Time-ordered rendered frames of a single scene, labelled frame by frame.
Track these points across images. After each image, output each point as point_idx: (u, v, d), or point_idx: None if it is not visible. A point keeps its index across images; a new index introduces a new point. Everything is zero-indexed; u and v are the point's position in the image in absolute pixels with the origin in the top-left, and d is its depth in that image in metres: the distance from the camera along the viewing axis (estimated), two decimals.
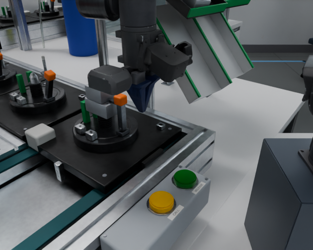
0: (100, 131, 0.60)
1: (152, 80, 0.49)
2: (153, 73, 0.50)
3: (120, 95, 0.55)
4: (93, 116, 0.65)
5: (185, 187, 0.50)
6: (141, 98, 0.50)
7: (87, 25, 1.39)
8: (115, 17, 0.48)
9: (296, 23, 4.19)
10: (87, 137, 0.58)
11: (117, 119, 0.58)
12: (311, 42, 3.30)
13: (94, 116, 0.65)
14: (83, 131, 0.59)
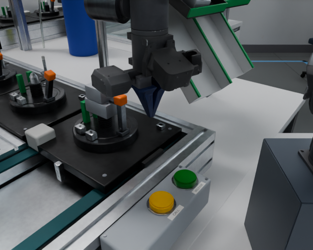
0: (100, 131, 0.60)
1: None
2: None
3: (120, 95, 0.55)
4: (93, 116, 0.65)
5: (185, 187, 0.50)
6: (147, 103, 0.49)
7: (87, 25, 1.39)
8: (124, 19, 0.46)
9: (296, 23, 4.19)
10: (87, 137, 0.58)
11: (117, 119, 0.58)
12: (311, 42, 3.30)
13: (94, 116, 0.65)
14: (83, 131, 0.59)
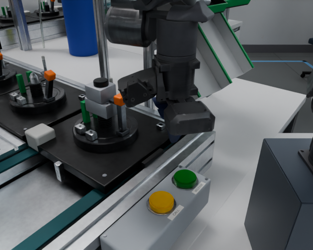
0: (100, 131, 0.60)
1: (162, 111, 0.45)
2: None
3: (120, 95, 0.55)
4: (93, 116, 0.65)
5: (185, 187, 0.50)
6: None
7: (87, 25, 1.39)
8: (147, 42, 0.43)
9: (296, 23, 4.19)
10: (87, 137, 0.58)
11: (117, 119, 0.58)
12: (311, 42, 3.30)
13: (94, 116, 0.65)
14: (83, 131, 0.59)
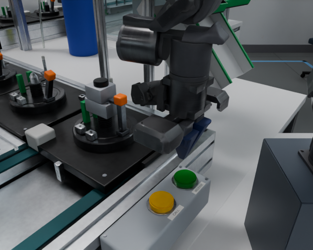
0: (100, 131, 0.60)
1: None
2: None
3: (120, 95, 0.55)
4: (93, 116, 0.65)
5: (185, 187, 0.50)
6: None
7: (87, 25, 1.39)
8: (159, 61, 0.43)
9: (296, 23, 4.19)
10: (87, 137, 0.58)
11: (117, 119, 0.58)
12: (311, 42, 3.30)
13: (94, 116, 0.65)
14: (83, 131, 0.59)
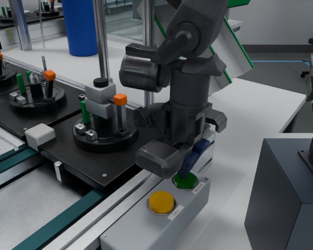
0: (100, 131, 0.60)
1: None
2: None
3: (120, 95, 0.55)
4: (93, 116, 0.65)
5: None
6: None
7: (87, 25, 1.39)
8: (160, 87, 0.45)
9: (296, 23, 4.19)
10: (87, 137, 0.58)
11: (117, 119, 0.58)
12: (311, 42, 3.30)
13: (94, 116, 0.65)
14: (83, 131, 0.59)
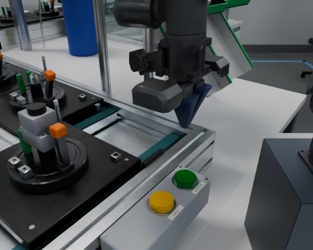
0: (39, 165, 0.51)
1: None
2: None
3: (57, 126, 0.45)
4: None
5: (185, 187, 0.50)
6: None
7: (87, 25, 1.39)
8: (157, 25, 0.43)
9: (296, 23, 4.19)
10: (20, 174, 0.48)
11: (57, 153, 0.48)
12: (311, 42, 3.30)
13: None
14: (18, 166, 0.49)
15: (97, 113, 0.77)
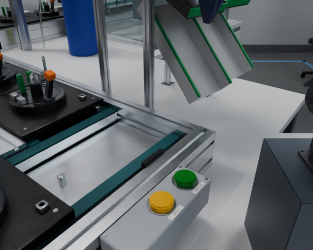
0: None
1: None
2: None
3: None
4: None
5: (185, 187, 0.50)
6: None
7: (87, 25, 1.39)
8: None
9: (296, 23, 4.19)
10: None
11: None
12: (311, 42, 3.30)
13: None
14: None
15: None
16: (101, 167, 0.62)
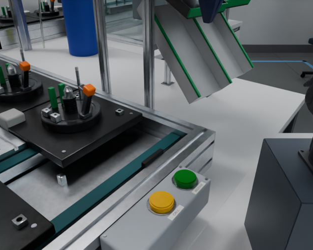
0: None
1: None
2: None
3: None
4: None
5: (185, 187, 0.50)
6: None
7: (87, 25, 1.39)
8: None
9: (296, 23, 4.19)
10: None
11: None
12: (311, 42, 3.30)
13: None
14: None
15: None
16: (101, 167, 0.62)
